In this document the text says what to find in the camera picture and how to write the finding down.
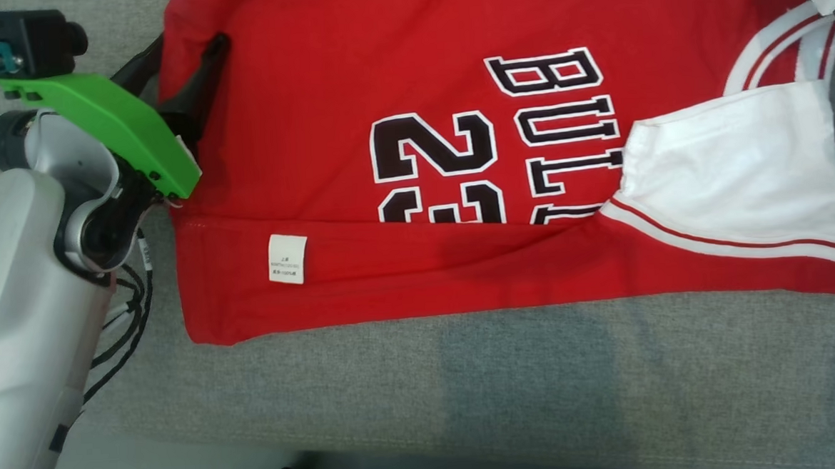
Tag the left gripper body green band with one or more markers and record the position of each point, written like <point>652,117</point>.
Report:
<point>126,128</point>

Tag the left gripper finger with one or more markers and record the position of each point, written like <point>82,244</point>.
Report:
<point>196,96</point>
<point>139,70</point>

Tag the red white basketball jersey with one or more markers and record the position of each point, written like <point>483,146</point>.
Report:
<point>379,50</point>

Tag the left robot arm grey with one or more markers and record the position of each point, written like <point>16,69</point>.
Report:
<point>14,320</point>

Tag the grey fabric sofa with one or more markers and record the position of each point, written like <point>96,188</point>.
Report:
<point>468,375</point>

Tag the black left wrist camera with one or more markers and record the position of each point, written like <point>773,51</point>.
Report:
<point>28,40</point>

